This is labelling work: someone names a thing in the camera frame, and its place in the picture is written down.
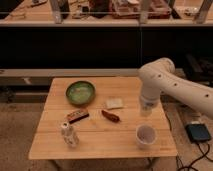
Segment black cable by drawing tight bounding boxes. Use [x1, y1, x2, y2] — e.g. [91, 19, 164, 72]
[175, 141, 213, 171]

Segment wooden folding table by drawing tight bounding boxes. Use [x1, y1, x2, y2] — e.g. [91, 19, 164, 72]
[29, 77, 177, 160]

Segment wooden shelf rack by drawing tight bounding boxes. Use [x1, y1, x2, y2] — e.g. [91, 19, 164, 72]
[0, 0, 213, 27]

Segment brown chocolate bar box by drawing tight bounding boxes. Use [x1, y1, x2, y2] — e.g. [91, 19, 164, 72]
[66, 109, 89, 124]

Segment brown sausage piece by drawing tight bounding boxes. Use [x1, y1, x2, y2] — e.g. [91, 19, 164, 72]
[101, 110, 120, 123]

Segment white paper cup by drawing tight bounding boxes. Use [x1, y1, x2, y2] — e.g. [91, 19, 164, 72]
[135, 124, 157, 149]

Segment white sponge square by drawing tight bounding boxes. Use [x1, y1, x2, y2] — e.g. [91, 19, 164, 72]
[106, 98, 123, 110]

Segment black foot pedal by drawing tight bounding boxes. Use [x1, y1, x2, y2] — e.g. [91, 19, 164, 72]
[185, 124, 212, 143]

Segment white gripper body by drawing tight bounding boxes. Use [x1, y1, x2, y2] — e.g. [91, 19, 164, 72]
[139, 96, 158, 117]

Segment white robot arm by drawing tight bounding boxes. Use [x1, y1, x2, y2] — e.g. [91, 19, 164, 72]
[138, 58, 213, 119]

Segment green ceramic bowl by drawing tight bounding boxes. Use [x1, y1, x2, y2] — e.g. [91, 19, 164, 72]
[66, 81, 96, 106]

